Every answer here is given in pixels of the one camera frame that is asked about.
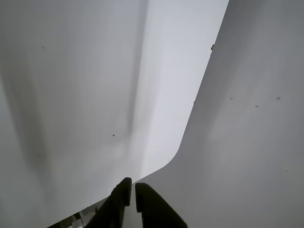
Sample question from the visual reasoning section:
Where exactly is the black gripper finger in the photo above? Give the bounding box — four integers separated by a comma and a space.
84, 177, 133, 228
134, 182, 189, 228

